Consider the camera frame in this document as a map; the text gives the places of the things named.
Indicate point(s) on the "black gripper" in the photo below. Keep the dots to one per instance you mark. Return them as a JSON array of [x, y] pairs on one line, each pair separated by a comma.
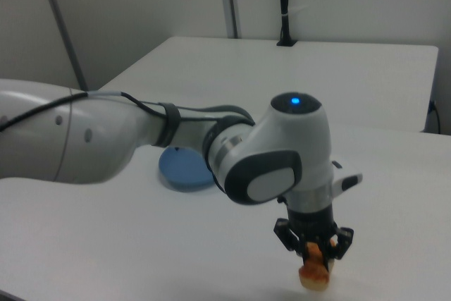
[[310, 223]]

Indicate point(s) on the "orange-brown bread roll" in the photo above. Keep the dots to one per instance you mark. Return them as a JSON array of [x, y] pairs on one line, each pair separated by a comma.
[[311, 269]]

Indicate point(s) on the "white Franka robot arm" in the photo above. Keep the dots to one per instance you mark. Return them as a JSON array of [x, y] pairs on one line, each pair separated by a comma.
[[105, 139]]

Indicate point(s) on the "blue round plate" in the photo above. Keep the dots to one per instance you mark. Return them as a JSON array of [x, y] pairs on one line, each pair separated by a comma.
[[183, 170]]

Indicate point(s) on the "white laminate table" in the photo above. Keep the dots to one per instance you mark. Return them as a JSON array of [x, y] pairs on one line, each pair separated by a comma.
[[317, 68]]

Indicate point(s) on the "thin grey metal wall post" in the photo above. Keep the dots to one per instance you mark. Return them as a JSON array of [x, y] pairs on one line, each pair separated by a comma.
[[63, 29]]

